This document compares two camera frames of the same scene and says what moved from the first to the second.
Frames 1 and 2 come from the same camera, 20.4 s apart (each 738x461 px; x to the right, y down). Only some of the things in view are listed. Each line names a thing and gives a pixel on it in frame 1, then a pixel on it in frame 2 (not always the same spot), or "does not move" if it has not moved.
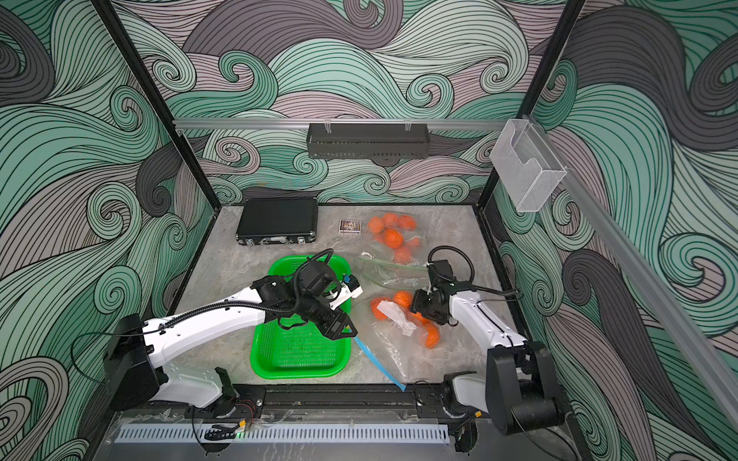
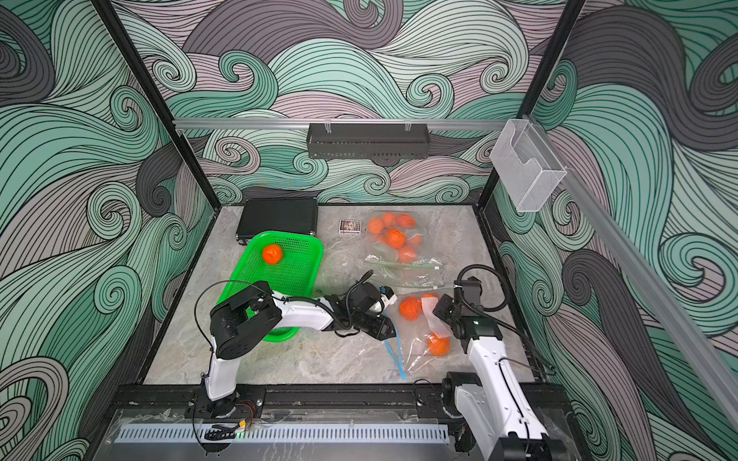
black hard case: [277, 221] does not move
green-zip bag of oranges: [395, 254] does not move
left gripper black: [335, 325] -> [384, 324]
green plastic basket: [306, 351] -> [293, 277]
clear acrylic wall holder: [527, 166] does not move
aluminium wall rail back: [476, 124] does not move
